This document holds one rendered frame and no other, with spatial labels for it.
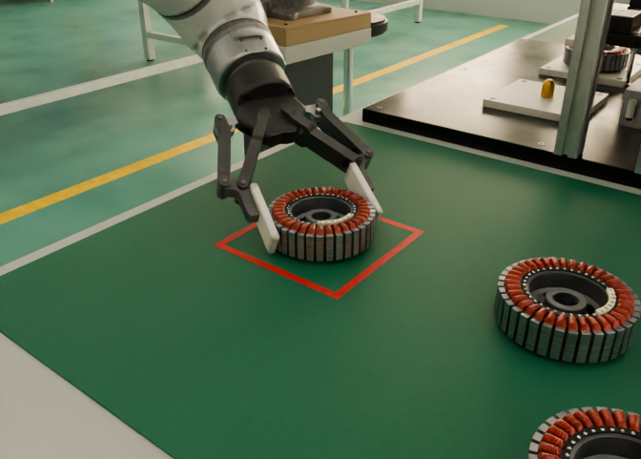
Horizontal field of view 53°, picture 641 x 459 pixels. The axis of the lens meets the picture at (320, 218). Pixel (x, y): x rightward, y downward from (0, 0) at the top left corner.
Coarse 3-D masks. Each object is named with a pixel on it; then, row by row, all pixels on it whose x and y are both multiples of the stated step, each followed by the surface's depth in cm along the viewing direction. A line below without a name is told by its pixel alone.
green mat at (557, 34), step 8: (560, 24) 170; (568, 24) 170; (576, 24) 170; (544, 32) 160; (552, 32) 160; (560, 32) 160; (568, 32) 160; (536, 40) 152; (544, 40) 152; (552, 40) 152; (560, 40) 152
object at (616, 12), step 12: (612, 12) 90; (624, 12) 90; (636, 12) 90; (612, 24) 89; (624, 24) 88; (636, 24) 90; (612, 36) 89; (624, 36) 89; (636, 36) 88; (636, 48) 88
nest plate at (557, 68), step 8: (560, 56) 125; (552, 64) 120; (560, 64) 120; (640, 64) 120; (544, 72) 117; (552, 72) 116; (560, 72) 116; (568, 72) 115; (616, 72) 115; (624, 72) 115; (632, 72) 115; (640, 72) 117; (600, 80) 112; (608, 80) 111; (616, 80) 110; (624, 80) 110
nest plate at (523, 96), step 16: (528, 80) 110; (496, 96) 102; (512, 96) 102; (528, 96) 102; (560, 96) 102; (608, 96) 103; (512, 112) 98; (528, 112) 97; (544, 112) 95; (560, 112) 95; (592, 112) 98
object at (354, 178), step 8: (352, 168) 70; (352, 176) 70; (360, 176) 69; (352, 184) 71; (360, 184) 69; (360, 192) 70; (368, 192) 68; (368, 200) 68; (376, 200) 68; (376, 208) 67; (376, 216) 68; (376, 224) 69
